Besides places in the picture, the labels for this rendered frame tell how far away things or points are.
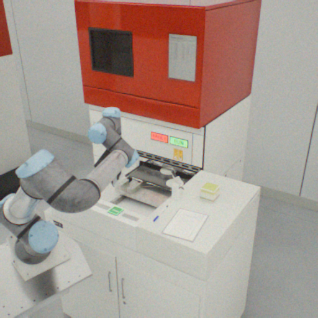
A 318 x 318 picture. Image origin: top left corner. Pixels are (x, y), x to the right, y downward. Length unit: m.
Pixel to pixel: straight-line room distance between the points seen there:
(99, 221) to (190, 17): 1.05
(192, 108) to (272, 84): 1.56
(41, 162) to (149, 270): 0.85
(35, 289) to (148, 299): 0.55
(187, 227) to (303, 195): 2.17
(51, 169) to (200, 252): 0.71
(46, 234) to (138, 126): 1.00
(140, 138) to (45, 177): 1.22
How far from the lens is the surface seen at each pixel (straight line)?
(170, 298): 1.85
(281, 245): 3.27
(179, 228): 1.69
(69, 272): 1.75
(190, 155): 2.16
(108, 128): 1.51
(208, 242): 1.63
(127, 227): 1.75
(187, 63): 1.95
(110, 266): 1.99
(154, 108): 2.12
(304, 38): 3.33
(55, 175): 1.18
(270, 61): 3.42
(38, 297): 1.68
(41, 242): 1.55
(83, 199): 1.20
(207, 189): 1.85
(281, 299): 2.84
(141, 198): 2.07
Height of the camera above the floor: 1.98
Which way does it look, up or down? 27 degrees down
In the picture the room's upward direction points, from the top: straight up
